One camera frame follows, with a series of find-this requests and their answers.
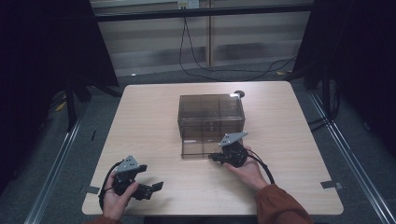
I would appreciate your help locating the smoky transparent drawer cabinet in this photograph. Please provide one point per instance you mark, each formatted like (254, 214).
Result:
(210, 107)

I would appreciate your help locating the person's right hand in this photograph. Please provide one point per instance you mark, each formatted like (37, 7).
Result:
(250, 174)

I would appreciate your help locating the yellow tape piece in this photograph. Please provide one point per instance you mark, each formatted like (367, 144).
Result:
(60, 106)
(280, 73)

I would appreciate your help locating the grey tape piece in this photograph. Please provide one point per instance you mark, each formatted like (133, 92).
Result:
(331, 184)
(91, 189)

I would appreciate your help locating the black round object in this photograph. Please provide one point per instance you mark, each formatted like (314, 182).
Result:
(240, 93)

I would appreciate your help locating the white wall socket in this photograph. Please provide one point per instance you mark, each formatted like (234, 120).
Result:
(188, 3)

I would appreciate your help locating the black horizontal bar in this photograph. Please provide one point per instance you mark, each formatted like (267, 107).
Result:
(202, 12)

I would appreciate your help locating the black curtain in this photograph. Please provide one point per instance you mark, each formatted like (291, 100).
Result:
(358, 62)
(46, 62)

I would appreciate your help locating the person's left hand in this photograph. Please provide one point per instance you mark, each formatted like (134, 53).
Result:
(115, 207)

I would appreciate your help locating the metal floor rail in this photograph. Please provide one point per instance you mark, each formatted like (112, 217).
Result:
(355, 161)
(53, 177)

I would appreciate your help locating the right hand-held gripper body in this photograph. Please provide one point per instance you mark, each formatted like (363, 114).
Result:
(235, 154)

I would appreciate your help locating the small black floor object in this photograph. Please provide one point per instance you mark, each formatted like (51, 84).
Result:
(93, 135)

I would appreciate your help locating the black metal stand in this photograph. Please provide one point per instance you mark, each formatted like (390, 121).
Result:
(71, 102)

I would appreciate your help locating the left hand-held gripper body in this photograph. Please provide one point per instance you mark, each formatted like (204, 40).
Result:
(126, 166)

